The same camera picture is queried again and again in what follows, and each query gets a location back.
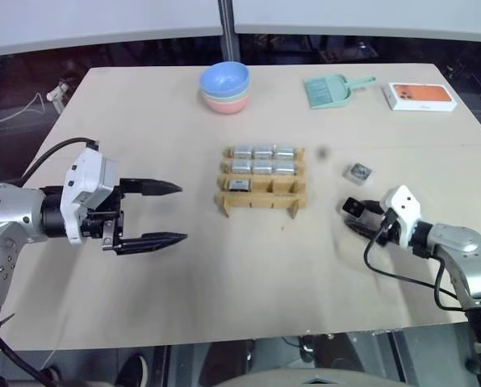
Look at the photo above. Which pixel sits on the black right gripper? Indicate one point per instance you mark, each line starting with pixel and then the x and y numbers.
pixel 373 225

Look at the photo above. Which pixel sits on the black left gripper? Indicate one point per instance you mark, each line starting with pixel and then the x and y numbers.
pixel 103 222

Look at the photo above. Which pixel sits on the small silver black camera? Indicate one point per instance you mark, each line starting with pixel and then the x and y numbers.
pixel 352 206
pixel 243 152
pixel 238 185
pixel 242 167
pixel 285 167
pixel 285 152
pixel 263 167
pixel 264 152

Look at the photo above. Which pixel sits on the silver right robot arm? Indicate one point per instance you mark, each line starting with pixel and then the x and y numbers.
pixel 458 246

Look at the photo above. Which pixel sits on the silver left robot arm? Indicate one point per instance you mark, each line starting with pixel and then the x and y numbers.
pixel 6 213

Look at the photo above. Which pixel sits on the wooden rack tray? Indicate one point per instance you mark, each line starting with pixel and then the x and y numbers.
pixel 260 199

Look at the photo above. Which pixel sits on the loose silver metal block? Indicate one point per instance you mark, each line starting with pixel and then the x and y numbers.
pixel 358 172

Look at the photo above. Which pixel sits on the mint green dustpan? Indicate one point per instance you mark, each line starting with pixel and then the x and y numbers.
pixel 341 90

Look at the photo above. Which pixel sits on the pink plastic bowl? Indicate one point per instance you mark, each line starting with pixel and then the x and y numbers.
pixel 224 105

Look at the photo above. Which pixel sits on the teal dustpan brush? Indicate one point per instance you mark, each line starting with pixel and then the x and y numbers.
pixel 319 92

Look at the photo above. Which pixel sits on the white orange phone box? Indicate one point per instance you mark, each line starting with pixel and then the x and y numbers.
pixel 420 96

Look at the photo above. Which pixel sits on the green plastic bowl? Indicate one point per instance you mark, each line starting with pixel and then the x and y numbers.
pixel 240 96

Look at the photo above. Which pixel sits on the blue plastic bowl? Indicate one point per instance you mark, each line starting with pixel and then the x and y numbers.
pixel 224 78

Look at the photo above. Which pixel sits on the small white floor object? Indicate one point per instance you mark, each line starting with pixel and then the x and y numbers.
pixel 57 93

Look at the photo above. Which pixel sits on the black shoe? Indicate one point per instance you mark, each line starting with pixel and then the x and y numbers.
pixel 130 370

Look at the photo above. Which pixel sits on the grey metal pole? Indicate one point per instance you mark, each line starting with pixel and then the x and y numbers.
pixel 228 32

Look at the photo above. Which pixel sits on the white partition panel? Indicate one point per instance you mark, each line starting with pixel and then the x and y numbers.
pixel 365 16
pixel 83 20

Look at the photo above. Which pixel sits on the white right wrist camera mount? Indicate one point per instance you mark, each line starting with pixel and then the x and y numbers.
pixel 404 209

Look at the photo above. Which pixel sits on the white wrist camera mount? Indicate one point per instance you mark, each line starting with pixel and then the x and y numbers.
pixel 85 181
pixel 404 209

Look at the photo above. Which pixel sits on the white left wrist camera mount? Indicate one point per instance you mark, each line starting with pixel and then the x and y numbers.
pixel 85 181

